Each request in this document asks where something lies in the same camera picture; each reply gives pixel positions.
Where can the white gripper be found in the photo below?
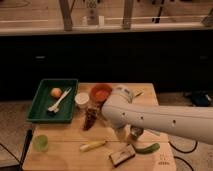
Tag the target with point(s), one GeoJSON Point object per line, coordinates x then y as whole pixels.
{"type": "Point", "coordinates": [121, 134]}

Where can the yellow banana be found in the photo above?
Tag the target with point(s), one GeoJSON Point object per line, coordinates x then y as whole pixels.
{"type": "Point", "coordinates": [91, 145]}

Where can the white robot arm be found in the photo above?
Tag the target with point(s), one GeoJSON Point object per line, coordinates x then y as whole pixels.
{"type": "Point", "coordinates": [185, 121]}

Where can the metal cup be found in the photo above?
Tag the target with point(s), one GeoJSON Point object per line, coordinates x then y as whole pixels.
{"type": "Point", "coordinates": [135, 133]}

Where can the white small cup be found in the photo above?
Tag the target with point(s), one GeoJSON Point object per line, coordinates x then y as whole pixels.
{"type": "Point", "coordinates": [82, 100]}

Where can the green plastic cup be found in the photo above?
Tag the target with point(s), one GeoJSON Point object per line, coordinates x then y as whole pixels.
{"type": "Point", "coordinates": [40, 143]}

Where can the black rectangular box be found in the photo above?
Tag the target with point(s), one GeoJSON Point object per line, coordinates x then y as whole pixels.
{"type": "Point", "coordinates": [122, 155]}

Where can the light blue cloth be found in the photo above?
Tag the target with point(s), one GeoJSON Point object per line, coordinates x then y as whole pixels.
{"type": "Point", "coordinates": [153, 132]}

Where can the green cucumber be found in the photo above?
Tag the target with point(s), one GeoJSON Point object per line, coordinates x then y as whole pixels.
{"type": "Point", "coordinates": [147, 150]}

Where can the dark red grape bunch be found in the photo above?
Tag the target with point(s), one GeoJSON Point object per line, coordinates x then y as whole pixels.
{"type": "Point", "coordinates": [91, 116]}

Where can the orange bowl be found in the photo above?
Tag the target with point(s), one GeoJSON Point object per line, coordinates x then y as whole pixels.
{"type": "Point", "coordinates": [100, 92]}

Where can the white plastic fork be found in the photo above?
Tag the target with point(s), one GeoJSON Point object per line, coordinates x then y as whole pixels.
{"type": "Point", "coordinates": [54, 108]}

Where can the orange fruit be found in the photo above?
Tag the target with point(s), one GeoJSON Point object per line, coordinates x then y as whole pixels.
{"type": "Point", "coordinates": [56, 93]}

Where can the green plastic tray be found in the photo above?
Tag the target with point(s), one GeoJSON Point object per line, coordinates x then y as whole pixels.
{"type": "Point", "coordinates": [38, 112]}

